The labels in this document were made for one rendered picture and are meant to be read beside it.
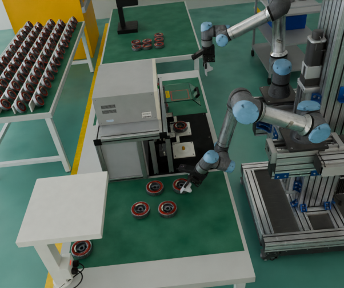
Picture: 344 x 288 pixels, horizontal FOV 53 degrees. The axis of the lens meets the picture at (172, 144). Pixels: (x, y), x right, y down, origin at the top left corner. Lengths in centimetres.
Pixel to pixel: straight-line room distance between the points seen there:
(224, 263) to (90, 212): 74
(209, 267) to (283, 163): 77
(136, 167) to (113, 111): 40
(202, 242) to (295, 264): 105
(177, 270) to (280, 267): 111
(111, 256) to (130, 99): 89
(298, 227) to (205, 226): 95
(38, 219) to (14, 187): 216
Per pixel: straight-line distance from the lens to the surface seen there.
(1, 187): 383
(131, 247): 196
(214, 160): 189
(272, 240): 261
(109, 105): 210
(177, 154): 238
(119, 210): 213
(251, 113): 170
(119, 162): 220
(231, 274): 184
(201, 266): 186
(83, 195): 164
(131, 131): 208
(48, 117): 322
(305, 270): 280
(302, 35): 478
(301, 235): 268
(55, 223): 157
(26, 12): 586
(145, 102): 207
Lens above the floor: 234
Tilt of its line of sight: 39 degrees down
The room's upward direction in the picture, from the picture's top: 6 degrees counter-clockwise
